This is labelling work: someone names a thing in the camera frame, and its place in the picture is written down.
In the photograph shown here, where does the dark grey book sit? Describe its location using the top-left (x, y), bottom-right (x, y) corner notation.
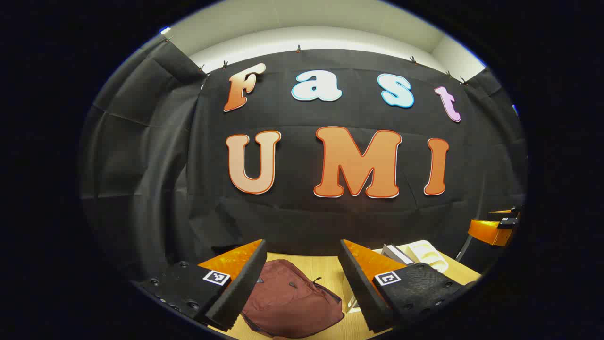
top-left (391, 245), bottom-right (417, 266)

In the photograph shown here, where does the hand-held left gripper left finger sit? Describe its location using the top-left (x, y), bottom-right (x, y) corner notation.
top-left (134, 239), bottom-right (268, 332)

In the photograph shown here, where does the maroon schoolbag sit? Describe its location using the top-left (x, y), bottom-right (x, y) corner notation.
top-left (241, 259), bottom-right (345, 339)

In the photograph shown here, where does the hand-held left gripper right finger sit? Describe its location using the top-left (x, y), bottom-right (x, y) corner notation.
top-left (338, 239), bottom-right (477, 334)

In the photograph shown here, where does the white bookshelf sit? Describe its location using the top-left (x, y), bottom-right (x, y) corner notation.
top-left (346, 240), bottom-right (450, 315)

